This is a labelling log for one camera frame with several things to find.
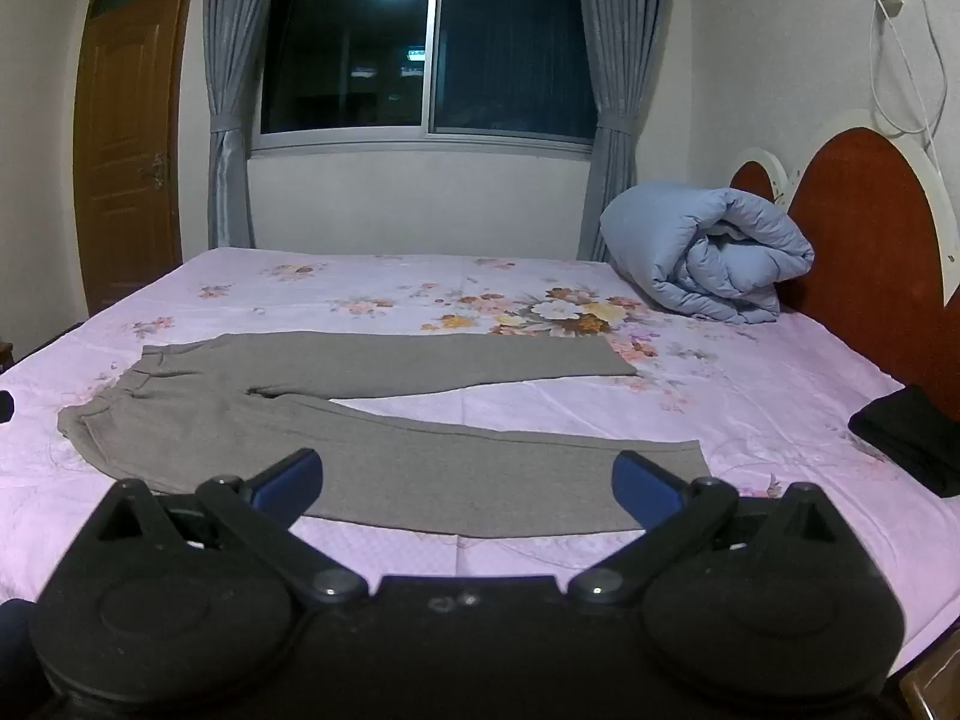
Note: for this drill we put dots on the small black object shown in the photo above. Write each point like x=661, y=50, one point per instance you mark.
x=5, y=406

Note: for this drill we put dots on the sliding glass window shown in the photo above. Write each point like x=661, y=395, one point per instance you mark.
x=450, y=52

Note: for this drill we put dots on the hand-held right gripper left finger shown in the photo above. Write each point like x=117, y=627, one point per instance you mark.
x=289, y=478

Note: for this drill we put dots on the rolled light blue quilt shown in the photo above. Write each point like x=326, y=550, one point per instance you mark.
x=697, y=255

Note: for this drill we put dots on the grey curtain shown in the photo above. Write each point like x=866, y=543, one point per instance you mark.
x=615, y=90
x=229, y=90

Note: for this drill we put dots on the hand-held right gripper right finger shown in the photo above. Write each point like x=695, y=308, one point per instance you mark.
x=645, y=480

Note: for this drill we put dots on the red wooden headboard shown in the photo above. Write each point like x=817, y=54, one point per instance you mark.
x=862, y=240

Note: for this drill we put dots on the grey pants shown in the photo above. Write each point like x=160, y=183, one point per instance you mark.
x=390, y=420

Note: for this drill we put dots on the floral pink bed sheet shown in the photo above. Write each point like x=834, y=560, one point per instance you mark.
x=480, y=292

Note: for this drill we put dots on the folded black cloth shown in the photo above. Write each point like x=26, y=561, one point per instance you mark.
x=911, y=431

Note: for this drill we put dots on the brown wooden door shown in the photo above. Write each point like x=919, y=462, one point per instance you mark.
x=124, y=127

